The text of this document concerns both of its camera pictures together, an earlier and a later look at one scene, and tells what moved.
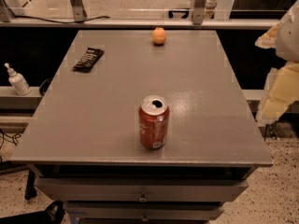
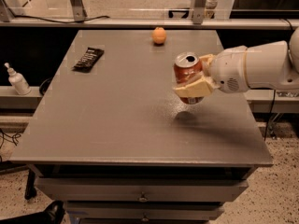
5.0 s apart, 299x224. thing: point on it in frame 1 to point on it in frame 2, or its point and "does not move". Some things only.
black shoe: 51,215 does not move
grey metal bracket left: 79,12 does not move
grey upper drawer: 141,190 does not move
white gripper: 290,38 to 229,69
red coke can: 153,119 to 187,67
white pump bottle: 19,81 does not move
